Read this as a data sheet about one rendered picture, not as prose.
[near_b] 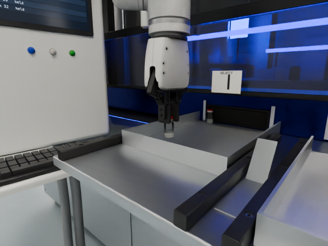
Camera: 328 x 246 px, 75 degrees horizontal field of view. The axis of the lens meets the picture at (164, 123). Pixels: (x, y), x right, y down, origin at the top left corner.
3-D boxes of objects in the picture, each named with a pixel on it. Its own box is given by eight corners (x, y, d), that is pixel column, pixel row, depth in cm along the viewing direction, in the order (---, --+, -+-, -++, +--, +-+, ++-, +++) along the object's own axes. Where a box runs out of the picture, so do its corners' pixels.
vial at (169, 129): (168, 134, 50) (168, 116, 49) (175, 136, 48) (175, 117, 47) (162, 136, 48) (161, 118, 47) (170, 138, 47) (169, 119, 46)
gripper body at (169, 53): (170, 38, 49) (170, 87, 52) (137, 31, 42) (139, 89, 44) (198, 34, 45) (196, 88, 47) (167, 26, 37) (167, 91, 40)
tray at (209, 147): (198, 120, 75) (198, 111, 75) (279, 133, 59) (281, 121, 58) (122, 144, 50) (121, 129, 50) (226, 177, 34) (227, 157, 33)
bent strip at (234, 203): (254, 170, 36) (257, 137, 35) (273, 175, 34) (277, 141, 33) (214, 208, 26) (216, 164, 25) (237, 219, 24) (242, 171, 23)
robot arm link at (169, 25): (168, 29, 49) (167, 42, 50) (139, 21, 42) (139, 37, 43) (199, 23, 44) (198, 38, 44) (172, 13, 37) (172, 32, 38)
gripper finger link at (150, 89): (160, 56, 43) (171, 78, 47) (139, 81, 40) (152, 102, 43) (165, 56, 42) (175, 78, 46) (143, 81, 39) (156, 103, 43)
